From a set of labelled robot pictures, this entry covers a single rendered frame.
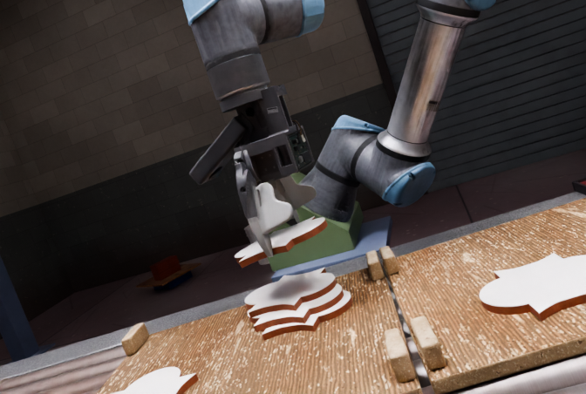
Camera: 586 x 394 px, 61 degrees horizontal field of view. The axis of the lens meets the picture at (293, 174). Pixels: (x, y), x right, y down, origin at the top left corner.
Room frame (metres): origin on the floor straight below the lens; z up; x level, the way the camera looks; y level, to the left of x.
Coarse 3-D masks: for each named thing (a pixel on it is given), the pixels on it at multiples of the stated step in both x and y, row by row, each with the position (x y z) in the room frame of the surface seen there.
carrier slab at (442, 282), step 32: (512, 224) 0.73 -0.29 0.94; (544, 224) 0.68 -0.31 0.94; (576, 224) 0.64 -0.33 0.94; (416, 256) 0.73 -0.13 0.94; (448, 256) 0.69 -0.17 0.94; (480, 256) 0.65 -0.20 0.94; (512, 256) 0.61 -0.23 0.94; (544, 256) 0.58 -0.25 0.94; (416, 288) 0.62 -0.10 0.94; (448, 288) 0.59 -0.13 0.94; (480, 288) 0.56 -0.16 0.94; (448, 320) 0.51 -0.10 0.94; (480, 320) 0.49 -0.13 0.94; (512, 320) 0.46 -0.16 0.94; (544, 320) 0.45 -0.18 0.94; (576, 320) 0.43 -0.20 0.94; (448, 352) 0.45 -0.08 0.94; (480, 352) 0.43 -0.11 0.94; (512, 352) 0.41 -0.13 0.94; (544, 352) 0.40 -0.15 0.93; (576, 352) 0.40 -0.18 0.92; (448, 384) 0.41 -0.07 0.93
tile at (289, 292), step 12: (288, 276) 0.75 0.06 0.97; (300, 276) 0.73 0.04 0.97; (312, 276) 0.71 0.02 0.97; (324, 276) 0.69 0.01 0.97; (264, 288) 0.74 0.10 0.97; (276, 288) 0.72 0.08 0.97; (288, 288) 0.70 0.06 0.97; (300, 288) 0.68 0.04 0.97; (312, 288) 0.66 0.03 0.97; (324, 288) 0.65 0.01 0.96; (252, 300) 0.70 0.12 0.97; (264, 300) 0.68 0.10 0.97; (276, 300) 0.67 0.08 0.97; (288, 300) 0.65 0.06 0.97; (300, 300) 0.65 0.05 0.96; (252, 312) 0.66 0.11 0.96; (264, 312) 0.66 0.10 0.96
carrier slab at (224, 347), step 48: (384, 288) 0.65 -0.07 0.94; (192, 336) 0.72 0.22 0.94; (240, 336) 0.66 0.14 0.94; (288, 336) 0.61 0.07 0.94; (336, 336) 0.56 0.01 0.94; (384, 336) 0.52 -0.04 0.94; (240, 384) 0.53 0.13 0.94; (288, 384) 0.49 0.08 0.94; (336, 384) 0.46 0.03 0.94; (384, 384) 0.43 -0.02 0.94
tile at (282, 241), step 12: (288, 228) 0.71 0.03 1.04; (300, 228) 0.67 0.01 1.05; (312, 228) 0.63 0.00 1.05; (324, 228) 0.64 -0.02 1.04; (276, 240) 0.66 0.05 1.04; (288, 240) 0.63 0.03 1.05; (300, 240) 0.63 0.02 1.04; (240, 252) 0.70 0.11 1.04; (252, 252) 0.66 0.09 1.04; (276, 252) 0.62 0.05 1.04; (240, 264) 0.64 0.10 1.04
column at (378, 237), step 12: (360, 228) 1.26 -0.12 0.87; (372, 228) 1.22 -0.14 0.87; (384, 228) 1.19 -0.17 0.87; (360, 240) 1.16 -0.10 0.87; (372, 240) 1.13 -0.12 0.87; (384, 240) 1.10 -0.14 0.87; (348, 252) 1.10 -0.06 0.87; (360, 252) 1.07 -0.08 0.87; (300, 264) 1.13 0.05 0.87; (312, 264) 1.10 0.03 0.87; (324, 264) 1.07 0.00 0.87; (276, 276) 1.10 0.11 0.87
